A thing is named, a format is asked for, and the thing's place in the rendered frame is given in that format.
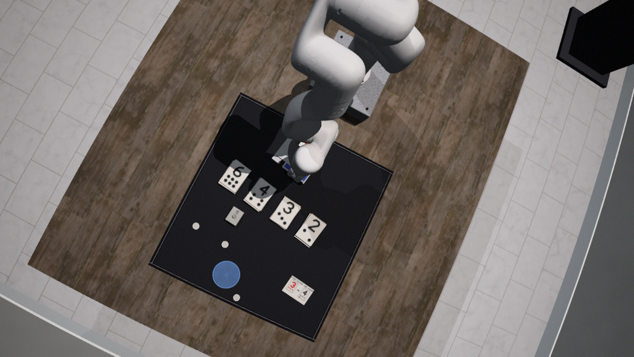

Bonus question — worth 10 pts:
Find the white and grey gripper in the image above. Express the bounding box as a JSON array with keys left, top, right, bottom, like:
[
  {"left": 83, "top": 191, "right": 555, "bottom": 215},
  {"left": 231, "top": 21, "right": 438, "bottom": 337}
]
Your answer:
[{"left": 284, "top": 167, "right": 305, "bottom": 187}]

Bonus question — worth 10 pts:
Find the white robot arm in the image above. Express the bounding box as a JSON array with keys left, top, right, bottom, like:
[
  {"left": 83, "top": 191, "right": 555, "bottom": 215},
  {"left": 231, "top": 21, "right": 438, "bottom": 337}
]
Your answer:
[{"left": 272, "top": 0, "right": 425, "bottom": 179}]

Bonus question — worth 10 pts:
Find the blue round disc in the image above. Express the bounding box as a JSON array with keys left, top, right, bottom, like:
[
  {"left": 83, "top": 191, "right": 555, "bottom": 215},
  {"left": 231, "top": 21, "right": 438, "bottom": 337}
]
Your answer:
[{"left": 212, "top": 261, "right": 240, "bottom": 288}]

